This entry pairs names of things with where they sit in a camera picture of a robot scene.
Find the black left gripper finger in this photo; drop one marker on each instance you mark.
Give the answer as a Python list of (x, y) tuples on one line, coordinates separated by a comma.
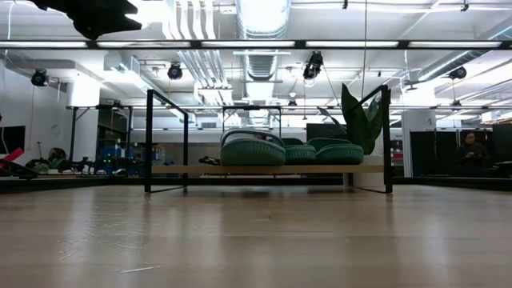
[(116, 8), (112, 29)]

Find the teal green rubber slide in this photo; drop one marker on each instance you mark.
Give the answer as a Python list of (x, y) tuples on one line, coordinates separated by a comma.
[(300, 154), (340, 154), (252, 154)]

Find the black round ceiling fixture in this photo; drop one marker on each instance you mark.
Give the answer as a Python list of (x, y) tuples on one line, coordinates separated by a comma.
[(313, 66), (457, 73), (39, 78), (174, 72)]

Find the red flat object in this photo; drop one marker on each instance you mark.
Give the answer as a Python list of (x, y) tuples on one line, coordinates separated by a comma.
[(14, 155)]

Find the black background monitor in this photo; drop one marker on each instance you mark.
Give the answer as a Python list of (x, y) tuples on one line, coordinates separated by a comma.
[(320, 130)]

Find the green snake plant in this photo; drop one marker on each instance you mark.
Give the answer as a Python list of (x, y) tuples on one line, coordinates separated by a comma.
[(360, 120)]

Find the white plant pot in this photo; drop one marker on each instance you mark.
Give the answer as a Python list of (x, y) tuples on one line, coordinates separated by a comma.
[(374, 160)]

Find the black partition panel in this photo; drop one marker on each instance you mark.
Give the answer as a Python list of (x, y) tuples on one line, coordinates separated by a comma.
[(440, 152)]

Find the person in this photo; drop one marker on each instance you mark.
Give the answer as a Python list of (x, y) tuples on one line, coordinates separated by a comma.
[(472, 156)]

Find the dark wall screen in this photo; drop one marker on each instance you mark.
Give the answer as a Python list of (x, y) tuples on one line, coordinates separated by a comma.
[(12, 140)]

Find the silver ventilation duct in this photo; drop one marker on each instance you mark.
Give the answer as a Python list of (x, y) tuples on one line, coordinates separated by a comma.
[(262, 24)]

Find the black aluminium rig frame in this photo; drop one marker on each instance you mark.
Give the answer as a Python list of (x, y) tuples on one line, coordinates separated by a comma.
[(80, 185)]

